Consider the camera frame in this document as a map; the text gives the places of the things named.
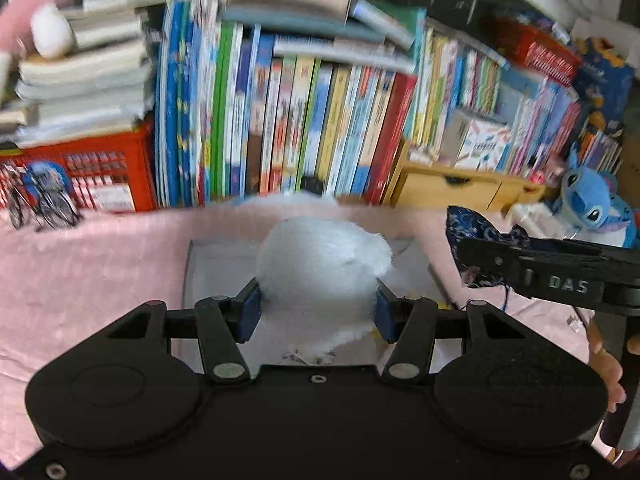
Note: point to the pink tablecloth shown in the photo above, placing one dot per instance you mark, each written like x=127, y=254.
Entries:
x=100, y=270

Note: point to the toy bicycle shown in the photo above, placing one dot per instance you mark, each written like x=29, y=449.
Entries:
x=45, y=205

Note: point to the person's right hand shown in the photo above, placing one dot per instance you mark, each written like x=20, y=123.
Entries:
x=607, y=370

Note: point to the blue patterned pouch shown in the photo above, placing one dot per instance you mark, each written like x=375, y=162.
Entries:
x=472, y=225

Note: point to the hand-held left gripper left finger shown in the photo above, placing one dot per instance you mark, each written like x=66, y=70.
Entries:
x=247, y=310

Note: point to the row of thin books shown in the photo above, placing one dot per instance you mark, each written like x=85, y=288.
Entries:
x=500, y=85

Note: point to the white printed carton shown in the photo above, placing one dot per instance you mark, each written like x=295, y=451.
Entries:
x=480, y=140

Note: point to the row of tall books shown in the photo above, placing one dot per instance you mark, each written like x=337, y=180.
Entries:
x=280, y=125

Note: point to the wooden drawer organizer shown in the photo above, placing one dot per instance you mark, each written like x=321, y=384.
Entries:
x=450, y=185

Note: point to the blue alien plush toy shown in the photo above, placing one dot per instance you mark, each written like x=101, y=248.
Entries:
x=587, y=200

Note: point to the blue carton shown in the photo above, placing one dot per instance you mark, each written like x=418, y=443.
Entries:
x=602, y=80

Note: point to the stack of books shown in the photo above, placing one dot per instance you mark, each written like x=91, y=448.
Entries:
x=85, y=80

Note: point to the red plastic crate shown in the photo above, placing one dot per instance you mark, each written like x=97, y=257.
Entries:
x=120, y=160

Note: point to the blue round fan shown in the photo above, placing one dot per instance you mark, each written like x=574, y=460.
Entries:
x=47, y=172

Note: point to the pink white plush toy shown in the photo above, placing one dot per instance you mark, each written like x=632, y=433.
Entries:
x=30, y=20

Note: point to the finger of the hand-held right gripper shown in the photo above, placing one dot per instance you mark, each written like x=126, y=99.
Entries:
x=492, y=260

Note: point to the flat-lying books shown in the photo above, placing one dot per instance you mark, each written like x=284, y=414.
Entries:
x=350, y=35

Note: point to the white shallow box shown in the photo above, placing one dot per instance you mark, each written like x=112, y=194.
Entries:
x=215, y=270

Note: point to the red basket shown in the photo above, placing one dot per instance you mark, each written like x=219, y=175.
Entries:
x=545, y=52

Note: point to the white fluffy ball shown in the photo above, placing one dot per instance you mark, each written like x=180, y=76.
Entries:
x=320, y=265

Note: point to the small black box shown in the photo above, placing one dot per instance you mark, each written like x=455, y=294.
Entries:
x=311, y=184

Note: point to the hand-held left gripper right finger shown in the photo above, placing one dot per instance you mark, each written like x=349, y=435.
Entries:
x=386, y=312

